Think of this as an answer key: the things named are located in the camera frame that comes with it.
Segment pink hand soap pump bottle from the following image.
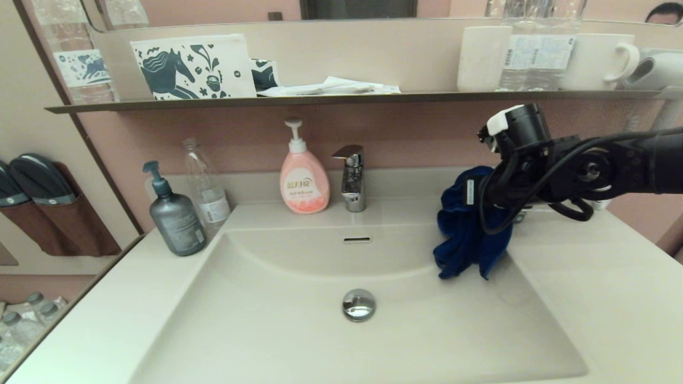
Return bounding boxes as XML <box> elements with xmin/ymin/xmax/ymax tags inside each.
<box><xmin>279</xmin><ymin>118</ymin><xmax>331</xmax><ymax>215</ymax></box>

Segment dark metal wall shelf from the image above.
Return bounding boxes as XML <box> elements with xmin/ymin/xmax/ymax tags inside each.
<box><xmin>45</xmin><ymin>89</ymin><xmax>683</xmax><ymax>114</ymax></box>

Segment thick black cable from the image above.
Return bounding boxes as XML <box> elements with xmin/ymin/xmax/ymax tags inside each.
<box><xmin>547</xmin><ymin>197</ymin><xmax>595</xmax><ymax>222</ymax></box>

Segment capped plastic water bottle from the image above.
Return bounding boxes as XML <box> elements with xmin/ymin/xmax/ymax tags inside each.
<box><xmin>0</xmin><ymin>310</ymin><xmax>43</xmax><ymax>363</ymax></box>
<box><xmin>25</xmin><ymin>292</ymin><xmax>53</xmax><ymax>321</ymax></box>
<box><xmin>36</xmin><ymin>300</ymin><xmax>69</xmax><ymax>329</ymax></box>

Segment clear labelled water bottle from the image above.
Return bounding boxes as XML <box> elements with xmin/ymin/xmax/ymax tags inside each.
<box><xmin>496</xmin><ymin>0</ymin><xmax>537</xmax><ymax>91</ymax></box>
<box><xmin>534</xmin><ymin>0</ymin><xmax>589</xmax><ymax>90</ymax></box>

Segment water bottle horse label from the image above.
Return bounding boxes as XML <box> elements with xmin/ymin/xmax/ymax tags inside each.
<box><xmin>32</xmin><ymin>0</ymin><xmax>119</xmax><ymax>103</ymax></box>

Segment thin black cable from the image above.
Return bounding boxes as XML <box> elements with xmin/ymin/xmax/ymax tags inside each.
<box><xmin>478</xmin><ymin>127</ymin><xmax>683</xmax><ymax>236</ymax></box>

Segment white plastic amenity packets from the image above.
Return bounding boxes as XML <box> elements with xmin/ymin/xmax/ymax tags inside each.
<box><xmin>257</xmin><ymin>76</ymin><xmax>402</xmax><ymax>97</ymax></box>

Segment chrome drain stopper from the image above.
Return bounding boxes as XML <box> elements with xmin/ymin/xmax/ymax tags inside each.
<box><xmin>342</xmin><ymin>289</ymin><xmax>377</xmax><ymax>322</ymax></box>

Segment brown fabric slipper pocket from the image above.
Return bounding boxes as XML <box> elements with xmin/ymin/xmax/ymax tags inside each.
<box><xmin>35</xmin><ymin>162</ymin><xmax>122</xmax><ymax>257</ymax></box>
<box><xmin>0</xmin><ymin>198</ymin><xmax>65</xmax><ymax>257</ymax></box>

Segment dark grey slipper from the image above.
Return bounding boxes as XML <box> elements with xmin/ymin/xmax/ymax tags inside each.
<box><xmin>10</xmin><ymin>153</ymin><xmax>77</xmax><ymax>206</ymax></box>
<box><xmin>0</xmin><ymin>159</ymin><xmax>30</xmax><ymax>209</ymax></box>

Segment blue microfibre cloth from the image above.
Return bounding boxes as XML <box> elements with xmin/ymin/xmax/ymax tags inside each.
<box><xmin>433</xmin><ymin>165</ymin><xmax>514</xmax><ymax>281</ymax></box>

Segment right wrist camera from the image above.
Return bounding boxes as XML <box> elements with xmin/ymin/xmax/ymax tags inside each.
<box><xmin>478</xmin><ymin>103</ymin><xmax>553</xmax><ymax>155</ymax></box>

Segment clear empty plastic bottle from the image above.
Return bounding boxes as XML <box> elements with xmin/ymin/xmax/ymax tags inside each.
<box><xmin>183</xmin><ymin>138</ymin><xmax>232</xmax><ymax>238</ymax></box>

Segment white horse print pouch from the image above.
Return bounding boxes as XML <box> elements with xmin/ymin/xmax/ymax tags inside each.
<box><xmin>130</xmin><ymin>33</ymin><xmax>258</xmax><ymax>100</ymax></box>

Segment chrome faucet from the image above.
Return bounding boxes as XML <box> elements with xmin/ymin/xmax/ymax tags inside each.
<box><xmin>331</xmin><ymin>144</ymin><xmax>368</xmax><ymax>213</ymax></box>

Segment white wall hair dryer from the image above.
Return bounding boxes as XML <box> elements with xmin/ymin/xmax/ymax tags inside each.
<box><xmin>622</xmin><ymin>47</ymin><xmax>683</xmax><ymax>131</ymax></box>

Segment white vanity sink basin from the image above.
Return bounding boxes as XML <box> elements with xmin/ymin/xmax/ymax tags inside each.
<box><xmin>130</xmin><ymin>197</ymin><xmax>589</xmax><ymax>384</ymax></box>

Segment white ribbed mug with handle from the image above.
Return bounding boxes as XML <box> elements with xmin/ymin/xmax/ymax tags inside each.
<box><xmin>559</xmin><ymin>33</ymin><xmax>641</xmax><ymax>90</ymax></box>

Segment wall mirror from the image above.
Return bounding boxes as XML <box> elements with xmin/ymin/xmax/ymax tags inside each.
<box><xmin>83</xmin><ymin>0</ymin><xmax>683</xmax><ymax>33</ymax></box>

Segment white ribbed cup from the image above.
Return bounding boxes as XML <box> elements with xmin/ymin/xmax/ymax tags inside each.
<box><xmin>457</xmin><ymin>25</ymin><xmax>513</xmax><ymax>92</ymax></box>

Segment small dark print pouch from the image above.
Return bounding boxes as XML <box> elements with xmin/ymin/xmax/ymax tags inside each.
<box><xmin>250</xmin><ymin>58</ymin><xmax>281</xmax><ymax>92</ymax></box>

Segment grey pump bottle teal nozzle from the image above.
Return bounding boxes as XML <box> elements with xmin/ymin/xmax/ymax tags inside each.
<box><xmin>142</xmin><ymin>161</ymin><xmax>208</xmax><ymax>257</ymax></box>

